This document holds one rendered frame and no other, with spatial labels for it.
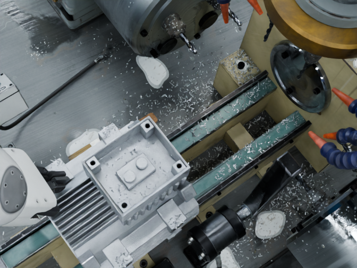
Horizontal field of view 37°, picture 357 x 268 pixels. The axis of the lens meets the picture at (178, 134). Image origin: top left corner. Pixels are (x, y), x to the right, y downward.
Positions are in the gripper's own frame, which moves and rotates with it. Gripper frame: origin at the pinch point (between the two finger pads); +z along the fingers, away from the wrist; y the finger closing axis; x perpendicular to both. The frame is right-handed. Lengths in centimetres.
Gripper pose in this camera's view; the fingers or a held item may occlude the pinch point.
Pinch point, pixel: (53, 182)
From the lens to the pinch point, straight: 81.7
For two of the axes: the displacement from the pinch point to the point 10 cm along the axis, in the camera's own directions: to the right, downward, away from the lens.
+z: 3.4, 0.4, 9.4
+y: 5.9, 7.7, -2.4
